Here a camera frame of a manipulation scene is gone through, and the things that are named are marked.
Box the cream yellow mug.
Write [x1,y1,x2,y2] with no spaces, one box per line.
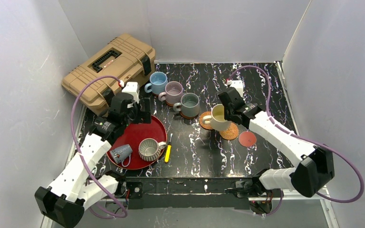
[201,104,231,132]

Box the woven rattan coaster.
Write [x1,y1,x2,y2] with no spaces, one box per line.
[219,123,239,140]
[200,111,213,130]

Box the ribbed beige mug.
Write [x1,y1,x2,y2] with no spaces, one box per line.
[138,138,167,162]

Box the red apple coaster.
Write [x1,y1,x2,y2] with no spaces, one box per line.
[238,131,257,147]

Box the lilac mug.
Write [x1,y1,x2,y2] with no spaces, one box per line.
[158,81,184,106]

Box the light blue mug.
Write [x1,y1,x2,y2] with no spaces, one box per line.
[144,72,168,95]

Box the dark grey mug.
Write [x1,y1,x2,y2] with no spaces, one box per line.
[173,93,200,119]

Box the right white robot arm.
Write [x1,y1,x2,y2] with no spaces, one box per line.
[218,87,335,198]

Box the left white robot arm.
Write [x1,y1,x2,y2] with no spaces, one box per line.
[35,93,152,228]

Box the red round tray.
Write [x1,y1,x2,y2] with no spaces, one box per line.
[111,116,168,170]

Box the small white grey mug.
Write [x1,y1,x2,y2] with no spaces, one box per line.
[110,144,133,167]

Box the tan plastic toolbox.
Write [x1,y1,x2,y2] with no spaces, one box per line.
[61,33,155,114]

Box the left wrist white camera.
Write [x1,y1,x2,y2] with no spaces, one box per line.
[122,81,140,103]

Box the wrist white camera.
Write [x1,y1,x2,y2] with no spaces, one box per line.
[227,79,244,97]
[122,81,140,103]

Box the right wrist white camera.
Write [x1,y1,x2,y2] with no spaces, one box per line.
[227,79,244,97]

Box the yellow handled screwdriver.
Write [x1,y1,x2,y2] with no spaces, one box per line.
[164,133,173,163]

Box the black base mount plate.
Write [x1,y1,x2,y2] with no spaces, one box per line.
[118,181,143,199]

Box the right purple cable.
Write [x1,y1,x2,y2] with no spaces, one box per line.
[228,65,365,217]

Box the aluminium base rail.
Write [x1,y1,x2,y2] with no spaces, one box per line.
[40,178,341,228]

